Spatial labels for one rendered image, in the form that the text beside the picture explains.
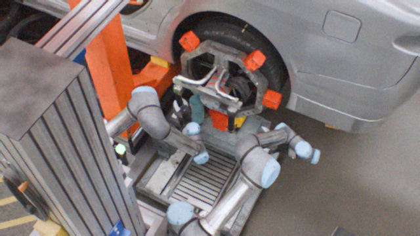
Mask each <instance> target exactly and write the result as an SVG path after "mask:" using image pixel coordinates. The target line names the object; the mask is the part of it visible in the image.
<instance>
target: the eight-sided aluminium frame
mask: <svg viewBox="0 0 420 236"><path fill-rule="evenodd" d="M205 52H207V53H210V54H213V55H217V56H219V57H221V58H225V59H228V60H231V61H233V62H234V63H236V64H237V65H239V66H240V67H241V69H242V70H244V72H245V74H246V75H247V76H248V77H249V78H250V79H251V80H252V82H253V83H254V85H255V86H256V87H257V96H256V102H255V103H254V104H249V105H246V106H243V107H242V108H241V109H240V110H239V112H238V113H237V115H236V116H235V119H236V118H240V117H245V116H249V115H254V114H258V113H261V111H262V110H263V107H264V105H263V97H264V95H265V94H266V91H267V86H268V81H267V79H266V77H264V75H263V74H262V73H261V72H260V71H259V70H258V68H257V69H256V70H254V71H250V70H248V69H247V68H246V67H245V66H244V62H245V60H246V58H247V57H248V55H246V53H244V52H242V51H241V50H240V51H239V50H237V49H234V48H232V47H228V46H226V45H222V44H220V43H216V42H214V41H211V40H207V41H204V42H202V43H200V44H199V46H198V47H196V49H195V50H192V51H191V52H189V53H188V52H186V50H185V52H184V53H183V54H182V56H181V59H180V60H181V66H182V76H183V77H185V78H187V79H191V80H194V81H196V79H195V78H194V77H193V75H192V58H193V57H196V56H199V55H201V54H203V53H205ZM192 92H193V93H194V95H195V94H199V95H201V93H198V92H195V91H193V90H192ZM227 108H229V105H226V104H224V103H222V104H221V105H220V107H219V108H217V109H214V110H217V111H219V112H222V113H223V114H225V115H226V111H227Z"/></svg>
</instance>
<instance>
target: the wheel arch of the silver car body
mask: <svg viewBox="0 0 420 236"><path fill-rule="evenodd" d="M213 11H218V12H222V13H225V14H229V13H226V12H224V11H221V10H199V11H195V12H193V13H191V14H189V15H187V16H185V17H183V18H182V19H181V20H180V21H179V22H178V23H177V25H176V26H175V28H174V29H173V31H172V34H171V38H170V44H169V50H170V56H171V61H172V63H173V64H175V63H176V62H177V60H178V59H179V58H180V57H181V49H182V45H181V44H180V43H179V41H180V39H181V37H182V36H183V35H184V34H185V33H188V32H189V31H193V30H194V28H195V27H196V26H197V25H198V24H199V23H200V21H201V20H202V19H203V18H204V17H205V16H206V15H208V14H210V13H212V12H213ZM229 15H232V16H235V15H233V14H229ZM235 17H238V16H235ZM238 18H240V17H238ZM240 19H242V20H244V19H243V18H240ZM245 21H246V20H245ZM246 22H248V21H246ZM248 23H249V22H248ZM250 25H251V23H250ZM252 26H254V25H252ZM254 27H255V26H254ZM255 28H256V27H255ZM257 29H258V28H257ZM258 30H259V29H258ZM259 31H260V32H261V33H262V34H263V35H265V34H264V33H263V32H262V31H261V30H259ZM268 40H269V41H270V42H271V43H272V44H273V42H272V41H271V40H270V39H268ZM273 45H274V44H273ZM274 46H275V47H276V45H274ZM276 49H277V48H276ZM277 50H278V49H277ZM278 52H279V50H278ZM279 53H280V52H279ZM280 55H281V53H280ZM281 57H282V59H283V61H284V58H283V56H282V55H281ZM284 62H285V61H284ZM285 64H286V62H285ZM286 66H287V64H286ZM287 70H288V73H289V78H290V84H291V92H290V97H289V101H288V102H287V105H286V108H287V107H288V105H289V103H290V100H291V94H292V83H291V76H290V72H289V68H288V66H287Z"/></svg>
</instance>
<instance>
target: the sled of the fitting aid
mask: <svg viewBox="0 0 420 236"><path fill-rule="evenodd" d="M207 110H209V108H207V107H206V108H205V110H204V116H205V115H206V114H207ZM270 126H271V121H268V120H266V119H264V121H263V124H262V125H261V127H266V128H267V129H269V128H270ZM261 127H260V129H259V130H258V131H257V134H260V133H263V132H265V130H263V129H262V128H261ZM200 132H201V136H202V138H203V143H204V144H207V145H210V146H212V147H214V148H217V149H220V150H222V151H225V153H227V154H230V155H233V156H235V155H234V146H233V145H232V144H229V143H226V142H225V141H223V140H221V139H219V138H215V137H214V136H211V135H209V134H206V133H204V132H202V131H200Z"/></svg>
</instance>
